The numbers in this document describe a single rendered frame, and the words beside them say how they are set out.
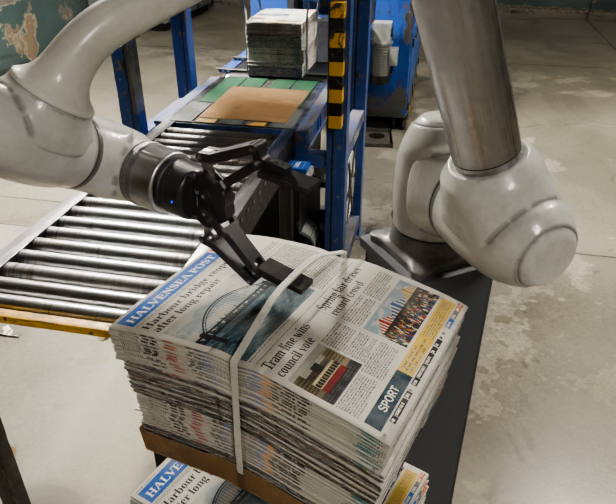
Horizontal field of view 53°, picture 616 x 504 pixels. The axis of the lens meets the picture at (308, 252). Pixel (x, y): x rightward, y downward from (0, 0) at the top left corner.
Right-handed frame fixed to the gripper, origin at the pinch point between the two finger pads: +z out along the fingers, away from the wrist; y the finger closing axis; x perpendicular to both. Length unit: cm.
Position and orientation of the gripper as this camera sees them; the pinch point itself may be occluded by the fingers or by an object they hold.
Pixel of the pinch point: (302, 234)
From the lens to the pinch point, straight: 74.6
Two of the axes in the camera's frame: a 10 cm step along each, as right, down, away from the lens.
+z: 8.5, 3.4, -4.1
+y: -0.6, 8.3, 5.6
